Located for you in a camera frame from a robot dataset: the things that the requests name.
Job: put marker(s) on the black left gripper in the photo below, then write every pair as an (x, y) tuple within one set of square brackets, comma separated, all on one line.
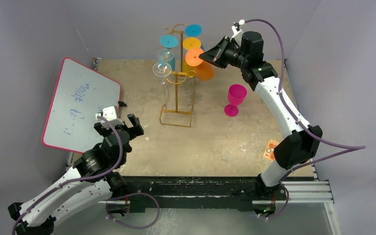
[(136, 131)]

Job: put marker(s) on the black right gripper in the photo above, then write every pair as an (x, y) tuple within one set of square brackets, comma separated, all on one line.
[(226, 53)]

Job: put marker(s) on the orange plastic wine glass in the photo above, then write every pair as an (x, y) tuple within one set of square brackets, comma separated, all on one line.
[(204, 70)]

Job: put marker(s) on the yellow plastic wine glass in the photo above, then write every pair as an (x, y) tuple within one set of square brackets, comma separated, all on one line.
[(189, 43)]

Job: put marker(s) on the blue wine glass row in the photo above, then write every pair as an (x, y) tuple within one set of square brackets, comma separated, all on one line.
[(169, 41), (194, 30)]

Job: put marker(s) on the magenta plastic wine glass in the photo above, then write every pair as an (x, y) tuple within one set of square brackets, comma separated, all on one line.
[(236, 95)]

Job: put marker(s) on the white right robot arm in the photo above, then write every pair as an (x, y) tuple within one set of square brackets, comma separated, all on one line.
[(300, 142)]

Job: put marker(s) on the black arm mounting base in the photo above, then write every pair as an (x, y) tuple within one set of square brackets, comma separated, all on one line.
[(245, 194)]

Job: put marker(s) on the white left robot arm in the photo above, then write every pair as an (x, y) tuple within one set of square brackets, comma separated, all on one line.
[(91, 179)]

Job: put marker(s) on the clear wine glass rear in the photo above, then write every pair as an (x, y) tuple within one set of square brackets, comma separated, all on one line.
[(165, 55)]

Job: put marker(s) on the clear wine glass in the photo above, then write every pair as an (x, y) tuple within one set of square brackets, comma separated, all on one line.
[(165, 55), (162, 70)]

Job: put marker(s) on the clear wine glass front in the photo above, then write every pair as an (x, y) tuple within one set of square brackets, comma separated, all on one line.
[(162, 70)]

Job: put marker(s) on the black whiteboard clip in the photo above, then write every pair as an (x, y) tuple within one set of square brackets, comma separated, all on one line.
[(122, 104)]

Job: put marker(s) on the pink framed whiteboard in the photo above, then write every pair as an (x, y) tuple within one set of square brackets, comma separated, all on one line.
[(80, 94)]

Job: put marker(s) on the orange patterned card box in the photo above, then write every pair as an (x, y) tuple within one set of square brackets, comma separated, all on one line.
[(268, 153)]

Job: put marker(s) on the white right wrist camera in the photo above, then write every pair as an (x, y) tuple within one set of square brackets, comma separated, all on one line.
[(237, 30)]

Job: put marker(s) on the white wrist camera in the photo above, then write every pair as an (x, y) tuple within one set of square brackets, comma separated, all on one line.
[(237, 30), (111, 114)]

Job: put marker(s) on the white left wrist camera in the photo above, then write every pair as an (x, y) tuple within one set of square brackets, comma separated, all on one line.
[(111, 114)]

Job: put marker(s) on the gold wire glass rack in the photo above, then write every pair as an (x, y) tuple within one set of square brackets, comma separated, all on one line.
[(179, 78)]

